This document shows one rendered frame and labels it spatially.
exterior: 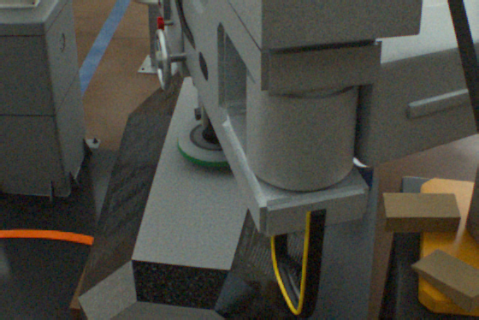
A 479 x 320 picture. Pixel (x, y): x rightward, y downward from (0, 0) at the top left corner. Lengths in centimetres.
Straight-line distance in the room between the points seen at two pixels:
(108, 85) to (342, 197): 292
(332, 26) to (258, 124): 28
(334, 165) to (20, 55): 193
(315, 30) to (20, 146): 234
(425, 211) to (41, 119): 175
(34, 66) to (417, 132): 195
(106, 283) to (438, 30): 101
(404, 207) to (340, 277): 101
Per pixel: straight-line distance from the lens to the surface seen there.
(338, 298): 286
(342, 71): 122
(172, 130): 228
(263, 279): 189
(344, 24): 110
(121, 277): 188
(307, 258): 142
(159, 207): 199
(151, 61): 428
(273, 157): 131
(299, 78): 120
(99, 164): 355
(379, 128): 134
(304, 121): 126
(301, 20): 107
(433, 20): 146
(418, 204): 199
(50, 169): 332
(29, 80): 310
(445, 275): 184
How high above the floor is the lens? 204
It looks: 35 degrees down
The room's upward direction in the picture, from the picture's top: straight up
